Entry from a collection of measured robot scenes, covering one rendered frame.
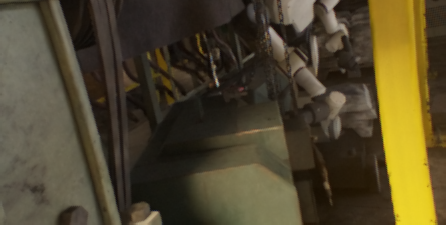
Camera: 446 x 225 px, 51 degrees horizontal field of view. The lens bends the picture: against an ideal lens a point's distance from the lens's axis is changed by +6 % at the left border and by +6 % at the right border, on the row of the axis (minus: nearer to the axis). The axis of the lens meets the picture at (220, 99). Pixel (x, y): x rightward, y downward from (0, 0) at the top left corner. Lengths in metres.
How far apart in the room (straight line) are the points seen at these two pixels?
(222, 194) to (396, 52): 0.66
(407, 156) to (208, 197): 0.68
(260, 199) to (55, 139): 0.48
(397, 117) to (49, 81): 1.00
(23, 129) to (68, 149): 0.08
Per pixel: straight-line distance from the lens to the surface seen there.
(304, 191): 1.46
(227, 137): 1.08
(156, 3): 1.91
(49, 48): 0.72
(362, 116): 3.42
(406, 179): 1.48
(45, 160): 0.70
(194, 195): 1.00
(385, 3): 1.34
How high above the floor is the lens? 1.21
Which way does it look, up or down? 14 degrees down
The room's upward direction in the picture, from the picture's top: 11 degrees counter-clockwise
